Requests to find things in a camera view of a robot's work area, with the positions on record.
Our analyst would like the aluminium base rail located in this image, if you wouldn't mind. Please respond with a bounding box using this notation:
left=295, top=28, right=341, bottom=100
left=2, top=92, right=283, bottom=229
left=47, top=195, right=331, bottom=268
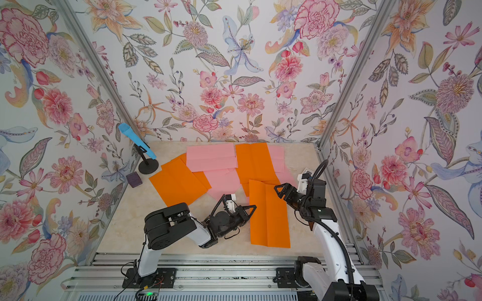
left=59, top=253, right=385, bottom=301

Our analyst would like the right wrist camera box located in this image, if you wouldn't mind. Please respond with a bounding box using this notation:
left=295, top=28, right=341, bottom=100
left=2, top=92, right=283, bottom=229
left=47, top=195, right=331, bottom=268
left=297, top=168, right=314, bottom=194

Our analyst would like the blue microphone on stand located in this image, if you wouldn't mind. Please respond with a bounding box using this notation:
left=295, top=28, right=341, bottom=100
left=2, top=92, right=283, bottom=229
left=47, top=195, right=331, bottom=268
left=119, top=123, right=159, bottom=174

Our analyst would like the purple cube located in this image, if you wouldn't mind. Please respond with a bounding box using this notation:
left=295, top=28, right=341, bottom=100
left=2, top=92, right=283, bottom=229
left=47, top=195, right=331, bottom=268
left=126, top=172, right=143, bottom=188

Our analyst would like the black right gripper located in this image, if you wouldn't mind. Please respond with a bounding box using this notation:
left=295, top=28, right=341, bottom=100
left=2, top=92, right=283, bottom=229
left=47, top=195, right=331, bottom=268
left=277, top=183, right=313, bottom=212

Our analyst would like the aluminium corner frame post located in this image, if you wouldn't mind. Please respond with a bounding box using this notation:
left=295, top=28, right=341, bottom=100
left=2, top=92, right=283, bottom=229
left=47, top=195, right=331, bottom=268
left=316, top=1, right=394, bottom=152

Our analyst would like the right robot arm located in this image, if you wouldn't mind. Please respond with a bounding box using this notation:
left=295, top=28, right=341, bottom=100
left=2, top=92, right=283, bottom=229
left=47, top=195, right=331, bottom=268
left=274, top=178, right=380, bottom=300

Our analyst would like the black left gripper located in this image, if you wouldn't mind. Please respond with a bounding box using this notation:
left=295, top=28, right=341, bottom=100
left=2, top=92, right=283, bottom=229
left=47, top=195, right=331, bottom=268
left=217, top=205, right=257, bottom=237

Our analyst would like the left aluminium frame post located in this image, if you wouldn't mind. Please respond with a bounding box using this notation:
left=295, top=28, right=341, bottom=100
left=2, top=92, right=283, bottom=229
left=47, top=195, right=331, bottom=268
left=53, top=0, right=137, bottom=130

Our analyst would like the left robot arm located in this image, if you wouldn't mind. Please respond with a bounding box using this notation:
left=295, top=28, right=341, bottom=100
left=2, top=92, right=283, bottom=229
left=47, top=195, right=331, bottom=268
left=122, top=194, right=257, bottom=290

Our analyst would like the large pink paper sheet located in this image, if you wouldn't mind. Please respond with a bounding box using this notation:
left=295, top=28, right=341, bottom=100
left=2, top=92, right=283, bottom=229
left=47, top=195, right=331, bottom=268
left=204, top=145, right=297, bottom=200

